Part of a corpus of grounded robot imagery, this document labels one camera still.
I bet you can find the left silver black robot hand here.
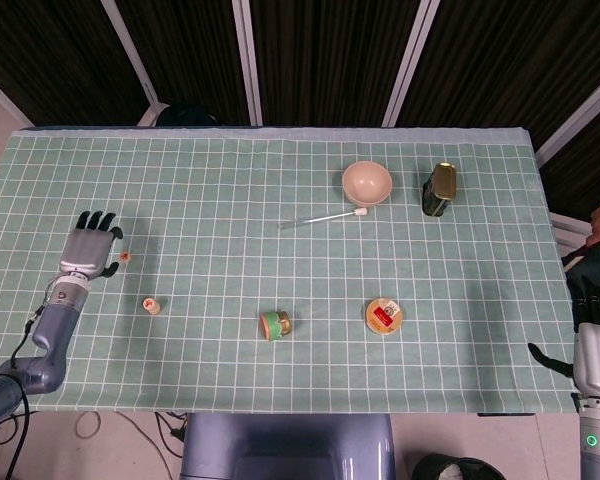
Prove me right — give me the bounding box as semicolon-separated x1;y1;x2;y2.
57;209;125;281

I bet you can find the white metal rack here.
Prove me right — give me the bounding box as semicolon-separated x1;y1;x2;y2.
549;212;594;261

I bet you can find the green white checked tablecloth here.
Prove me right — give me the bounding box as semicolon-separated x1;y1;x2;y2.
0;127;581;416

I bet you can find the dark rounded chair back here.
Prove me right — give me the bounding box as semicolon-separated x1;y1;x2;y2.
155;103;221;127

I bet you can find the beige rubber band loop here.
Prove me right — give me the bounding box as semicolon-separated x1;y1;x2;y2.
74;410;103;440

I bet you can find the black waste bin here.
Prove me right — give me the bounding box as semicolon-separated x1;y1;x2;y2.
410;452;506;480

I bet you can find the green gold small pot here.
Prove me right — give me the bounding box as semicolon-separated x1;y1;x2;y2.
258;309;295;343

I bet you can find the round tin orange red lid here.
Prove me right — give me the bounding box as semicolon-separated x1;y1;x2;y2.
364;296;406;338

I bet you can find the dark green gold tea tin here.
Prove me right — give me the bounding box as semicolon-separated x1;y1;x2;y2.
420;161;459;219

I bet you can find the blue-grey robot torso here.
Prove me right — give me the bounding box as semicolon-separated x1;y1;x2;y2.
179;412;397;480

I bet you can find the glass test tube white stopper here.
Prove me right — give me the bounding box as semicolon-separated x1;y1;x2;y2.
278;207;370;231

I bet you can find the pink bowl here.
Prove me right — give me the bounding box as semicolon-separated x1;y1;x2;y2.
341;160;394;207

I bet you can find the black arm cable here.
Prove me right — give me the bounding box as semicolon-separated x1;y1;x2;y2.
4;297;51;480

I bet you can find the white partition frame post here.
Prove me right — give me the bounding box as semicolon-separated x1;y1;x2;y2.
0;67;35;129
231;0;265;126
98;0;167;127
381;0;441;127
533;64;600;169

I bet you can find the red-brown floor cable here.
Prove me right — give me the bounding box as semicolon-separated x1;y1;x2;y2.
119;412;174;480

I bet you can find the black floor cable with plug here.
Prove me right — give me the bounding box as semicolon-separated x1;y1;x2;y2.
153;410;189;444

